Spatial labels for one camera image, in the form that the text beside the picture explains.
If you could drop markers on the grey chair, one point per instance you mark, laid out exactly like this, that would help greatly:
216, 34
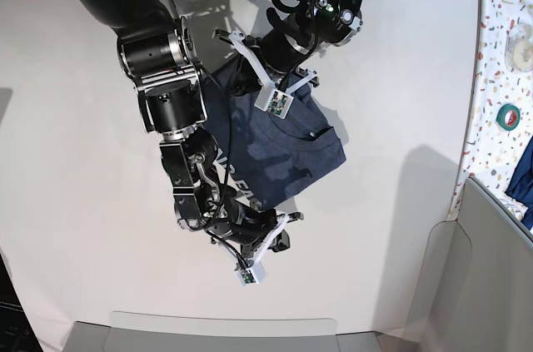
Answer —
474, 293

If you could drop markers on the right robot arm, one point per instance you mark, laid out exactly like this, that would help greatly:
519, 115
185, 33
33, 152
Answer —
156, 51

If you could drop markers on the clear tape dispenser roll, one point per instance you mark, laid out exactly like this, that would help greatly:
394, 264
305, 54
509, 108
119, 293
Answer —
518, 51

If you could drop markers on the terrazzo patterned side table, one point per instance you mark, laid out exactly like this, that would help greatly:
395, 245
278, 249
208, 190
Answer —
491, 154

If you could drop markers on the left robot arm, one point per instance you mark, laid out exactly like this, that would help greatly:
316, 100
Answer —
337, 21

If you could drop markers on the green tape roll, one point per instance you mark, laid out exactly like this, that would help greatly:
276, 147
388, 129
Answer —
508, 117

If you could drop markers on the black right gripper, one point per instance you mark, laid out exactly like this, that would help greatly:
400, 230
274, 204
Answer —
243, 230

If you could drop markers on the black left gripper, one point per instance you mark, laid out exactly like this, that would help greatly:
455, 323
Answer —
270, 59

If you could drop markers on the dark blue printed t-shirt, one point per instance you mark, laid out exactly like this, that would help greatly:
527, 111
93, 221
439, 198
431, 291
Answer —
270, 159

